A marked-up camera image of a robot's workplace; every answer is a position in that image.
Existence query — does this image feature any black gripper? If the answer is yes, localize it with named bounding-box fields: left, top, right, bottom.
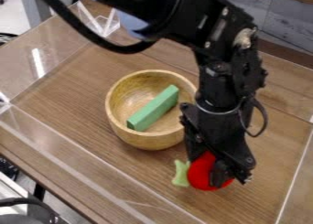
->
left=180, top=102, right=256, bottom=188

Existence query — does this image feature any red plush strawberry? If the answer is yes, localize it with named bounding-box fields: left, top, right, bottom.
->
left=170, top=150, right=236, bottom=192

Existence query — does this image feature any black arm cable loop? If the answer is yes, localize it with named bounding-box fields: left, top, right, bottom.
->
left=31, top=0, right=158, bottom=56

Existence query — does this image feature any wooden bowl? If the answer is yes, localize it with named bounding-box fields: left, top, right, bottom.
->
left=106, top=69, right=196, bottom=150

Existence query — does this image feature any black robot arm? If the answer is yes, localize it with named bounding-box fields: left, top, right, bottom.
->
left=99, top=0, right=268, bottom=191

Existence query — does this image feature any green rectangular block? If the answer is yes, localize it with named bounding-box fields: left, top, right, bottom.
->
left=126, top=85, right=180, bottom=132

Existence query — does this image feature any grey post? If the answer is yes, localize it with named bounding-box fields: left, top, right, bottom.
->
left=22, top=0, right=53, bottom=27

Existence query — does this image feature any clear acrylic corner bracket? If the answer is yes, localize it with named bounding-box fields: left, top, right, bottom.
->
left=78, top=1, right=121, bottom=37

